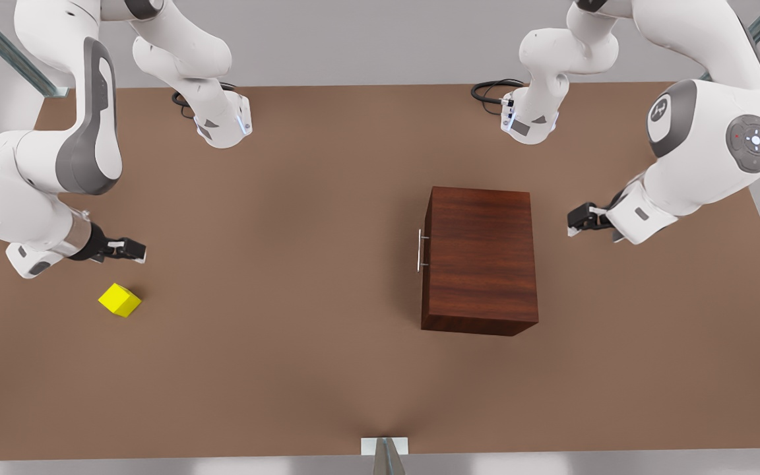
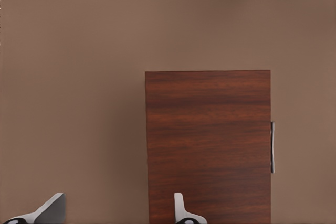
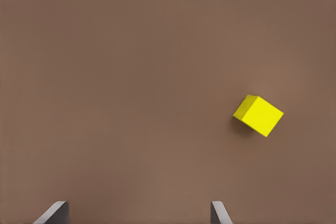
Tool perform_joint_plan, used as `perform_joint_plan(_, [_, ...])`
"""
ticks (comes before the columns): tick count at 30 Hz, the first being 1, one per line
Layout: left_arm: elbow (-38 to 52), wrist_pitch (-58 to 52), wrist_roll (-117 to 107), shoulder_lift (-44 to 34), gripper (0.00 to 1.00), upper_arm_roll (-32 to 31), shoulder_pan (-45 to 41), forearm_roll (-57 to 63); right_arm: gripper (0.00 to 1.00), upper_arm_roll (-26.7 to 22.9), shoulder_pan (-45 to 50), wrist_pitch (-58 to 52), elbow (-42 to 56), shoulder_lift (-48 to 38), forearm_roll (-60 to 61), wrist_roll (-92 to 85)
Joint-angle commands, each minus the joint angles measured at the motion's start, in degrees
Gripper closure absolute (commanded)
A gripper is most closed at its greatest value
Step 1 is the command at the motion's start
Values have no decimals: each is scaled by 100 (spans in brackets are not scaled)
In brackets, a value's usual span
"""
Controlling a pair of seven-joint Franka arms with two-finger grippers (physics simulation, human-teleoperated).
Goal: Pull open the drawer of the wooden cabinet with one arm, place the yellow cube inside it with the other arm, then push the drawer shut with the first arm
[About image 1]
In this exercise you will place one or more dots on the yellow cube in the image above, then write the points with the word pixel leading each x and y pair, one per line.
pixel 119 300

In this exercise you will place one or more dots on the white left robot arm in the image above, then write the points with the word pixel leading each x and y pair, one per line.
pixel 703 132

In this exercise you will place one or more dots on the dark wooden cabinet box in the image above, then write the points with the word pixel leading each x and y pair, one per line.
pixel 479 260

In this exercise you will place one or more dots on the silver frame post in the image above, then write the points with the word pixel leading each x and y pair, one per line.
pixel 385 455
pixel 10 49
pixel 759 26

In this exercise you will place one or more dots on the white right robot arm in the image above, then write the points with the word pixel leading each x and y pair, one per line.
pixel 90 132

